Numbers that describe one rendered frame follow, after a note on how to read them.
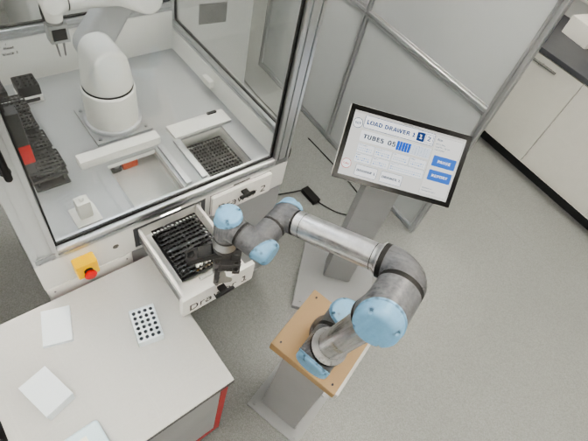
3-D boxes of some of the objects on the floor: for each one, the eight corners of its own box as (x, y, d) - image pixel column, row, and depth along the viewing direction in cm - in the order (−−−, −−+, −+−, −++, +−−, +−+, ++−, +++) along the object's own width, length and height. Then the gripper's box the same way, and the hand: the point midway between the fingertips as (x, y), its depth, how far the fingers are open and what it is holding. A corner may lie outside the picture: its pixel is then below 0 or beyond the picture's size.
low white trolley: (220, 431, 206) (234, 379, 147) (87, 530, 175) (38, 514, 116) (159, 332, 229) (150, 254, 170) (32, 405, 198) (-33, 339, 139)
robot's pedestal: (329, 395, 226) (379, 336, 167) (295, 446, 209) (339, 401, 150) (283, 358, 233) (315, 289, 174) (246, 404, 216) (269, 345, 157)
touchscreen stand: (367, 327, 254) (448, 220, 175) (290, 307, 252) (339, 191, 173) (372, 256, 285) (444, 140, 206) (305, 239, 284) (351, 114, 204)
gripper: (242, 260, 128) (236, 294, 145) (241, 228, 134) (234, 265, 151) (213, 260, 126) (209, 295, 143) (212, 228, 133) (209, 265, 149)
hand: (214, 277), depth 145 cm, fingers open, 3 cm apart
